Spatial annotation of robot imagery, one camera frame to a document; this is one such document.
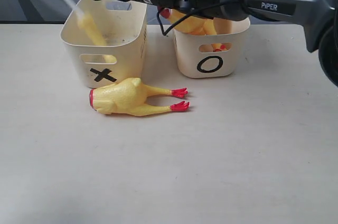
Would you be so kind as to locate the large whole yellow rubber chicken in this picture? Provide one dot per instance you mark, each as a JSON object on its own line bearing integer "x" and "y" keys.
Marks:
{"x": 192, "y": 25}

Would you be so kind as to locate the cream bin marked O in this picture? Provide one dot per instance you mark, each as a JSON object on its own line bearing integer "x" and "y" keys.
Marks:
{"x": 195, "y": 64}

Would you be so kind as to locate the small whole yellow rubber chicken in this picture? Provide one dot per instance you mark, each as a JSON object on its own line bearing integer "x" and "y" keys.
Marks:
{"x": 214, "y": 27}

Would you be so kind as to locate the cream bin marked X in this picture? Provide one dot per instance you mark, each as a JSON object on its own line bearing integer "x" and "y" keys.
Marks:
{"x": 124, "y": 27}

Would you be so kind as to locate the severed chicken head with tube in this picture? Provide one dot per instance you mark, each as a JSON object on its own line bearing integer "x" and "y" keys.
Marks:
{"x": 86, "y": 23}

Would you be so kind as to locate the headless yellow chicken body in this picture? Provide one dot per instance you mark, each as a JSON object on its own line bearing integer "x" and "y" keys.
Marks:
{"x": 129, "y": 97}

